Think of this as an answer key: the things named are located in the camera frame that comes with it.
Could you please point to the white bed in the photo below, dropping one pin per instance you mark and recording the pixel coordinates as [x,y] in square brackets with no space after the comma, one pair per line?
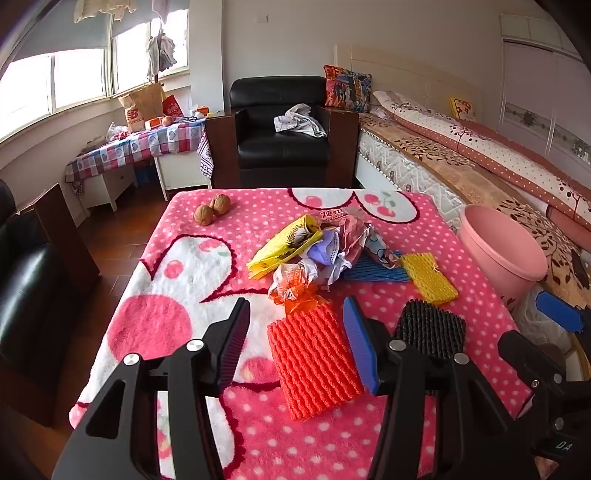
[406,170]

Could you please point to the yellow pillow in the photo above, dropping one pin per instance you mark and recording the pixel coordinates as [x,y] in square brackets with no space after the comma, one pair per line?
[461,108]

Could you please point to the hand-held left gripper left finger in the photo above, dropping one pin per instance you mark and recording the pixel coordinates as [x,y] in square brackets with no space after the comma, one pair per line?
[236,337]

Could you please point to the white sliding-door wardrobe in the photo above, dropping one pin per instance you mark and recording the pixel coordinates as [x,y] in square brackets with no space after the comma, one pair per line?
[545,92]

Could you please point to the red paper wrapper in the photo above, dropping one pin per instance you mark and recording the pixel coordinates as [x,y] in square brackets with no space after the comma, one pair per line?
[351,230]

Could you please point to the white side table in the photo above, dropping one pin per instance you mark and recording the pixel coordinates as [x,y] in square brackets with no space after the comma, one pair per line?
[180,173]

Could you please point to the clear plastic bag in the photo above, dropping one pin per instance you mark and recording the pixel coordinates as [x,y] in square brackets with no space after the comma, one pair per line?
[115,131]

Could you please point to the checkered cloth side table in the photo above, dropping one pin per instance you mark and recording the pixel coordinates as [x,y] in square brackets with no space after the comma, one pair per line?
[138,143]

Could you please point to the colourful printed cushion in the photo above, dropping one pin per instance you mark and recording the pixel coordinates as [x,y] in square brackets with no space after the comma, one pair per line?
[346,87]

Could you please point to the orange snack wrapper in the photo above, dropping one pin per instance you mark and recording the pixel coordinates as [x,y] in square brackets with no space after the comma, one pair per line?
[295,281]

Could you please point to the red bag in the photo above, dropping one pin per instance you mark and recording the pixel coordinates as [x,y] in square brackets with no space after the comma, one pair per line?
[171,108]

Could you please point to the yellow snack packet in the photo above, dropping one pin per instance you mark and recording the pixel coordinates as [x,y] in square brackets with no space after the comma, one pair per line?
[281,249]

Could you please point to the brown paper bag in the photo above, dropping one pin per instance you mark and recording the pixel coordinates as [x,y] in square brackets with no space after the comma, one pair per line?
[141,104]

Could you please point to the grey white crumpled cloth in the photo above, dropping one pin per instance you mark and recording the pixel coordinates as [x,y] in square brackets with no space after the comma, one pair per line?
[298,121]

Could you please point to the brown walnut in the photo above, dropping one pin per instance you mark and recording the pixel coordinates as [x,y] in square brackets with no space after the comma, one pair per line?
[220,203]
[203,215]

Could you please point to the pink plastic bucket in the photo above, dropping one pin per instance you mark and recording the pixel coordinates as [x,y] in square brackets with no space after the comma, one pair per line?
[503,249]

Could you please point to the bay window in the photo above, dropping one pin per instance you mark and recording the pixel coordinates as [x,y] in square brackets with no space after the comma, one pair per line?
[69,78]

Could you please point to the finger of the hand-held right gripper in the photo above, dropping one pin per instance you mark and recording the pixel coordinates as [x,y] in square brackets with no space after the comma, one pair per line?
[531,357]
[558,310]

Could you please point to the hanging pink garment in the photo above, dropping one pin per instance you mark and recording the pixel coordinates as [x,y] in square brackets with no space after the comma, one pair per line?
[164,7]

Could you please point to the black foam net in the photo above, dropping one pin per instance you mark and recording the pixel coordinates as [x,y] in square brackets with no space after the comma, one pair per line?
[431,327]

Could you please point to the orange foam net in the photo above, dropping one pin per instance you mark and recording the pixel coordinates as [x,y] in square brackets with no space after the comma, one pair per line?
[314,360]

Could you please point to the apple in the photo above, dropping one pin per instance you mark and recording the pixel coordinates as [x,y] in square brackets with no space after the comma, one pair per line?
[167,121]

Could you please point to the hanging white lace garment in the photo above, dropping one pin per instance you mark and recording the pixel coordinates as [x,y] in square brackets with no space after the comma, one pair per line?
[111,9]

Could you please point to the blue foam net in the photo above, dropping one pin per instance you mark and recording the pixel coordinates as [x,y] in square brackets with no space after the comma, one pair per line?
[374,275]

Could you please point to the brown leaf-print bed cover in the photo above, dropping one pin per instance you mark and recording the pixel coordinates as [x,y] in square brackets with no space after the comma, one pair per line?
[461,173]

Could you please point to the dotted tree-print quilt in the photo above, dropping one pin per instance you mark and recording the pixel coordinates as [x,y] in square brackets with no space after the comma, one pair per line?
[485,138]

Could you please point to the pink dotted cherry blanket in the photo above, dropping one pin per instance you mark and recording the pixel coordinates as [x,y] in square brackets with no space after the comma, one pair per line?
[184,286]

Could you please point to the hanging grey clothes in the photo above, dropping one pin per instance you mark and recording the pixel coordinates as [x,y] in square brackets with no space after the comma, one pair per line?
[161,50]

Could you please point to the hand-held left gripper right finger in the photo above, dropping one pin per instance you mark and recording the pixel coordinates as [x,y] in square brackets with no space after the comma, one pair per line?
[358,341]

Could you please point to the black leather armchair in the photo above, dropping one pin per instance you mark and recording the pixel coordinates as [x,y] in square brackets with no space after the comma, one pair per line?
[27,295]
[277,147]

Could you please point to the orange box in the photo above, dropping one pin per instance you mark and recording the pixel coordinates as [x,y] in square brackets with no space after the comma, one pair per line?
[201,110]

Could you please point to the yellow foam net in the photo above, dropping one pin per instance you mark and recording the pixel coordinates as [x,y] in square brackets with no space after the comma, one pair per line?
[429,277]

